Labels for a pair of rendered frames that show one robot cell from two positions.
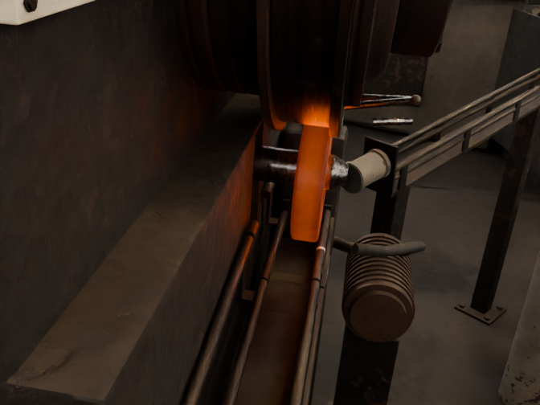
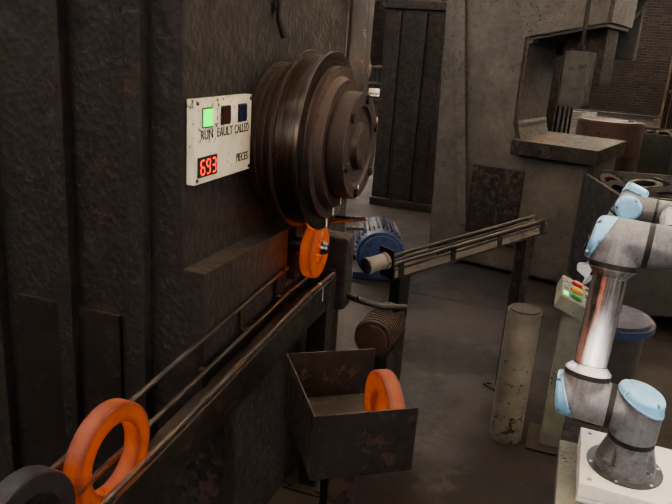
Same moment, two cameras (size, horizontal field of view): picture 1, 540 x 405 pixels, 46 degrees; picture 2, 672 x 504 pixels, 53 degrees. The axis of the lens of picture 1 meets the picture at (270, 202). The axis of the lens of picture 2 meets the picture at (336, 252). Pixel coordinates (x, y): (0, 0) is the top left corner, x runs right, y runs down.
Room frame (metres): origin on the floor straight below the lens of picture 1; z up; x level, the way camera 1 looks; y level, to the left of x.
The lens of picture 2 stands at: (-1.04, -0.47, 1.37)
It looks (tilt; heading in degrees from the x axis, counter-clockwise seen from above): 17 degrees down; 12
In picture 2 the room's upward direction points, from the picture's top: 4 degrees clockwise
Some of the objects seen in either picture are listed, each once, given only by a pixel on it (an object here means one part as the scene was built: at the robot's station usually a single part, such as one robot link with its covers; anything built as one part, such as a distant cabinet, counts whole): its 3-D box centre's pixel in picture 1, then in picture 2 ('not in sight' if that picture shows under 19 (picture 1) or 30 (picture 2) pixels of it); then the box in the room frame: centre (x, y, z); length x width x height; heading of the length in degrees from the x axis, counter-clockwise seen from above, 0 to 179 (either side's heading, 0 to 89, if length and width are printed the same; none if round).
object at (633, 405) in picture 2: not in sight; (635, 410); (0.64, -0.94, 0.52); 0.13 x 0.12 x 0.14; 78
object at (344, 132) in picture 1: (306, 194); (333, 269); (0.96, -0.06, 0.68); 0.11 x 0.08 x 0.24; 83
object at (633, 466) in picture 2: not in sight; (628, 450); (0.64, -0.95, 0.40); 0.15 x 0.15 x 0.10
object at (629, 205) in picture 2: not in sight; (634, 208); (1.12, -0.95, 0.95); 0.11 x 0.11 x 0.08; 78
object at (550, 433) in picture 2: not in sight; (562, 366); (1.31, -0.86, 0.31); 0.24 x 0.16 x 0.62; 173
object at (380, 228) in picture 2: not in sight; (377, 245); (3.01, 0.09, 0.17); 0.57 x 0.31 x 0.34; 13
